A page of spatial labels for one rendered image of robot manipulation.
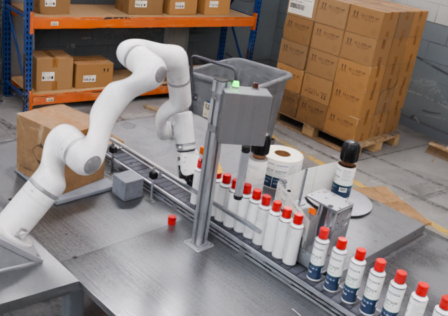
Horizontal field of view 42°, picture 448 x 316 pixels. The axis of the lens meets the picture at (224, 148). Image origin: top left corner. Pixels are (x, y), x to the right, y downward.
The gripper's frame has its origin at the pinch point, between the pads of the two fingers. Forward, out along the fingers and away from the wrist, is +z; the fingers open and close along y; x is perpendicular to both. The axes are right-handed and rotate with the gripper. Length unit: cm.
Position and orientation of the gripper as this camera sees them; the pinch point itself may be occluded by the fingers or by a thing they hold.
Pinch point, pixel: (191, 185)
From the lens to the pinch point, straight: 249.5
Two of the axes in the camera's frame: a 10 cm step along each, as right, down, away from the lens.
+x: -7.0, -0.3, 7.2
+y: 7.1, -1.8, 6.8
